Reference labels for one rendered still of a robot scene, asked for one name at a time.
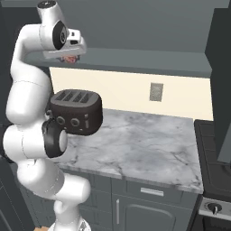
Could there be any grey drawer front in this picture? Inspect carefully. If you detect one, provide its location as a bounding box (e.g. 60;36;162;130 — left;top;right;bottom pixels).
125;180;185;205

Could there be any black stove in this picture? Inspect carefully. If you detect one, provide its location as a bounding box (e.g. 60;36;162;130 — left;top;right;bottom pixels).
187;118;231;231

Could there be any dark grey tall cabinet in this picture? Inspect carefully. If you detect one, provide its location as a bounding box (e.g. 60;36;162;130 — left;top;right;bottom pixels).
0;154;36;231

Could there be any grey wall outlet plate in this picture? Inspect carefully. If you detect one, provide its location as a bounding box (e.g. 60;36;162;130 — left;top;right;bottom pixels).
149;82;164;103

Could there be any silver cabinet door handle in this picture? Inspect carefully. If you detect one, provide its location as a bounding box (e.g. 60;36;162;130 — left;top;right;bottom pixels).
115;198;121;226

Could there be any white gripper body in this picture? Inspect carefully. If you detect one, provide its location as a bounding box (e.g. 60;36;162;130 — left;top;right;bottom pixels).
42;44;88;60

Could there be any grey wall cabinet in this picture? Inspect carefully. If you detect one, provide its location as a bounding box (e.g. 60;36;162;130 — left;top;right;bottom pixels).
0;0;231;79

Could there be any grey base cabinet drawer stack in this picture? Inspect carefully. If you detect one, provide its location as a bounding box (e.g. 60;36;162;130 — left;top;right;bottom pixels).
61;170;113;231

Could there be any silver drawer handle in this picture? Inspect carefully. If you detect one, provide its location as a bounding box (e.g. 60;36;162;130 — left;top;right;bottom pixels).
140;187;165;198

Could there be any grey base cabinet door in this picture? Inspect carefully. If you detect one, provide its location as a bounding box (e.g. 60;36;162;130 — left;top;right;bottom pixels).
111;194;189;231

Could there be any dark brown four-slot toaster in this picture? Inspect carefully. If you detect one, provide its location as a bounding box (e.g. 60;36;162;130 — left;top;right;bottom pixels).
48;88;104;136

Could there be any black stove knob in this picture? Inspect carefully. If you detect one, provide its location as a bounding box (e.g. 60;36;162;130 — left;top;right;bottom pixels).
208;202;222;216

